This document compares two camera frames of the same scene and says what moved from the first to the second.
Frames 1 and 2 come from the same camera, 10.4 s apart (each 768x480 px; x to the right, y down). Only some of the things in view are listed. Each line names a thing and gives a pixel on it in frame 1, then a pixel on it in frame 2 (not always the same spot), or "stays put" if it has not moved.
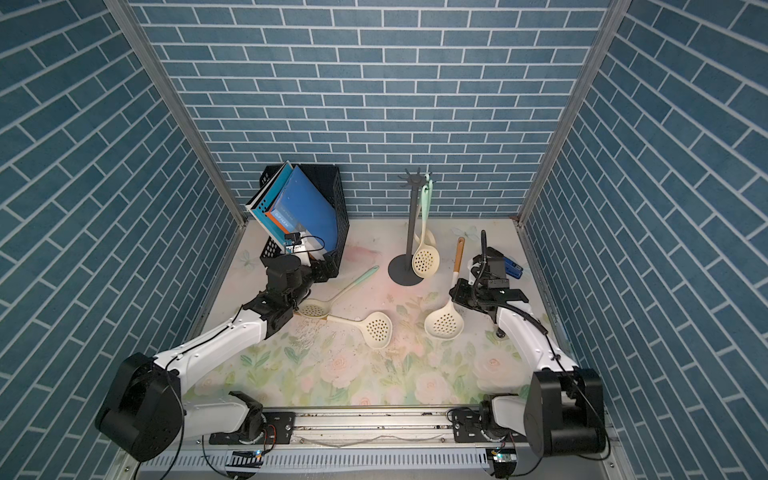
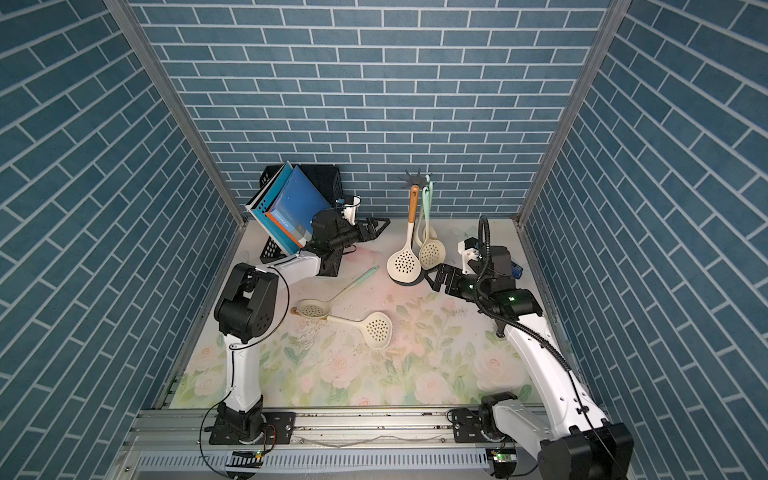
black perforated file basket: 327,184 stays put
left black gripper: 314,268 -> 371,237
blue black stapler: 512,269 stays put
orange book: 277,222 stays put
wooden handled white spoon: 445,323 -> 404,265
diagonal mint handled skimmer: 317,308 stays put
